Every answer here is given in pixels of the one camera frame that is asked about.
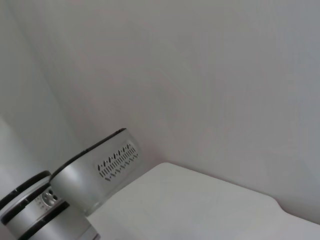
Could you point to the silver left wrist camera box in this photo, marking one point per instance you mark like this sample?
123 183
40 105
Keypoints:
82 180

